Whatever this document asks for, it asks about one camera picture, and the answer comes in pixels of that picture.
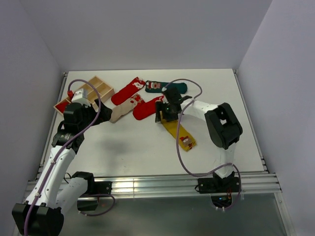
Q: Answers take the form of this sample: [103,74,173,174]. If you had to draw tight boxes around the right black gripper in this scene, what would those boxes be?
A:
[155,101,179,123]

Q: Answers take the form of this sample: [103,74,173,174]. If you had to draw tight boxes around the wooden compartment tray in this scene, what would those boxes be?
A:
[54,76,114,115]

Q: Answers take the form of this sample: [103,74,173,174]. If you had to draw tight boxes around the red sock with santa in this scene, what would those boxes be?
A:
[56,102,68,114]

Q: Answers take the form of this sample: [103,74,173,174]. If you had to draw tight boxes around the yellow sock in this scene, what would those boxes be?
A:
[161,118,196,152]

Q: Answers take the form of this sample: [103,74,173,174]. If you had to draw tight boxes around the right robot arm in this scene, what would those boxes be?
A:
[155,88,243,192]

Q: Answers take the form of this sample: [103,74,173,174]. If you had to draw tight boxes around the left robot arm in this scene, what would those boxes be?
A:
[12,99,112,236]

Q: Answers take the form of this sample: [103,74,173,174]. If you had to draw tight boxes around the red sock centre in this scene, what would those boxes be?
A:
[132,95,165,120]

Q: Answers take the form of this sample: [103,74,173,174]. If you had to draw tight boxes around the dark green sock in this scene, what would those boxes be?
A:
[145,80,188,94]

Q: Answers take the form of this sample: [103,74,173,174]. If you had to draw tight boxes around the beige sock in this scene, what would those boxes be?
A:
[109,93,145,123]

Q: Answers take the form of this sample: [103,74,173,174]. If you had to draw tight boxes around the red sock upper left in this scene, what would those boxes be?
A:
[111,77,145,106]

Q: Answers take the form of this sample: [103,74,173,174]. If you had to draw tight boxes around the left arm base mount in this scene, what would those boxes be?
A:
[77,181,112,212]

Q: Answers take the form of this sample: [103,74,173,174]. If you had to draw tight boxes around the aluminium front rail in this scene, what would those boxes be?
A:
[24,173,283,201]

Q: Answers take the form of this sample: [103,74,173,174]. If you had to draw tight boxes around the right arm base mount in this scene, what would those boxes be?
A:
[194,176,242,212]

